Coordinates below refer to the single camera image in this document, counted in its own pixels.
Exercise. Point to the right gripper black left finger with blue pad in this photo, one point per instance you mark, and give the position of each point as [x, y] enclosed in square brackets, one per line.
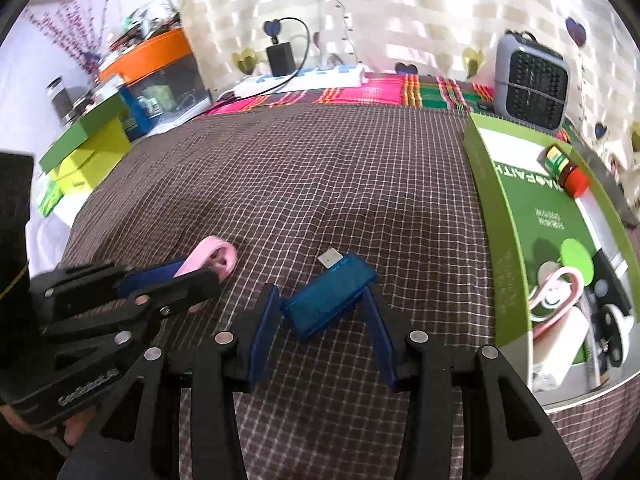
[135, 433]

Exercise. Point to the grey desktop fan heater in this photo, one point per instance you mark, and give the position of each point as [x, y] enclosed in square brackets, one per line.
[531, 82]

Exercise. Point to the black smartphone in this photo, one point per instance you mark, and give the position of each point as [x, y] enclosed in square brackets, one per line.
[604, 176]

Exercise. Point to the brown checked tablecloth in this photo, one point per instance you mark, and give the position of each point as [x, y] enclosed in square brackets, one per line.
[283, 184]

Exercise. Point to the blue usb card reader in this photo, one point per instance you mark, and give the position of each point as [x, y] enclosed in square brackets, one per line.
[329, 295]

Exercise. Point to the silver rectangular lighter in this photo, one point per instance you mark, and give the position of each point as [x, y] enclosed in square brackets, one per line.
[596, 373]

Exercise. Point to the white power strip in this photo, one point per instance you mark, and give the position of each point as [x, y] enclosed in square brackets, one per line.
[340, 76]

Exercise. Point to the person's hand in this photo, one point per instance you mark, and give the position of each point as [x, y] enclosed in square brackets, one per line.
[72, 429]

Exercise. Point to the purple flower branches vase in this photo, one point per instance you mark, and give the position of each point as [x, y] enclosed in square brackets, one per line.
[79, 31]

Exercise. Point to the red capped small bottle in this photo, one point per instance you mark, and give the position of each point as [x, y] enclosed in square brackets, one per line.
[566, 172]

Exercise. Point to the heart pattern curtain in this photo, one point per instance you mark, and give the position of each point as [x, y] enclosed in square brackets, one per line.
[443, 37]

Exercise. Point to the yellow green shoe box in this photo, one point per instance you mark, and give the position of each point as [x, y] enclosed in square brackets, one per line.
[88, 150]

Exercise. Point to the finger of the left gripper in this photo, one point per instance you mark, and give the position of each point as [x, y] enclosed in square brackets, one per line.
[65, 292]
[149, 305]

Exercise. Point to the black rectangular glass bottle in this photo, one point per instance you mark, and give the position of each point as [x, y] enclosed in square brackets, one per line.
[606, 286]

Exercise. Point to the blue carton box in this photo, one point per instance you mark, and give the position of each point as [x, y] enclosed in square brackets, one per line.
[136, 123]

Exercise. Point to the green white cardboard box tray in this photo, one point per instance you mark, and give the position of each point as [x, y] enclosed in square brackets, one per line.
[527, 216]

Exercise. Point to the colourful plaid cloth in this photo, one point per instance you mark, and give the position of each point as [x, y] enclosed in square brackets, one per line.
[435, 93]

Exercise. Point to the orange lid storage bin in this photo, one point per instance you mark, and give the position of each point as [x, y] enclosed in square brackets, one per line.
[162, 75]

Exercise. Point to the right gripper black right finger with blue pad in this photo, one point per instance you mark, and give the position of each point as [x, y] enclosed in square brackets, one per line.
[506, 432]

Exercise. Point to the white round panda holder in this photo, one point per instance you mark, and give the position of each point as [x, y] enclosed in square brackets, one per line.
[616, 329]

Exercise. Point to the green white round holder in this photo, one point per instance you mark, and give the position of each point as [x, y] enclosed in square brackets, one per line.
[574, 253]

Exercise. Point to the glass jar black lid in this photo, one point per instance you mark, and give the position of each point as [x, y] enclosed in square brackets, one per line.
[60, 100]

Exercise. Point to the black charger plug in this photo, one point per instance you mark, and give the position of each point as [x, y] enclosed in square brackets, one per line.
[280, 59]

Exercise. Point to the small green packet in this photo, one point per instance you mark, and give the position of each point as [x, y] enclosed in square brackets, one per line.
[50, 199]

